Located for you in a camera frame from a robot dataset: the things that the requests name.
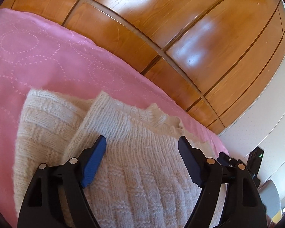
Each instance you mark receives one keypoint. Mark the white knit sweater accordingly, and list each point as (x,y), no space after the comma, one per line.
(137,152)

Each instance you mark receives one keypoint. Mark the wooden wardrobe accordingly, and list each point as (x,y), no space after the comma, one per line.
(180,28)

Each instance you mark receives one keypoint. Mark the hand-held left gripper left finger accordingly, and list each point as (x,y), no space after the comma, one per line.
(93,161)

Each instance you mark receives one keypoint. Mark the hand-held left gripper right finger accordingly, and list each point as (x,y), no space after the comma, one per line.
(191,161)

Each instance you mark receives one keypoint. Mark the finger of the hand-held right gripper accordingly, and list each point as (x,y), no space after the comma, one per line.
(226,160)

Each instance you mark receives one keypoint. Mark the pink blanket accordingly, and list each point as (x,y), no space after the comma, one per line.
(45,59)

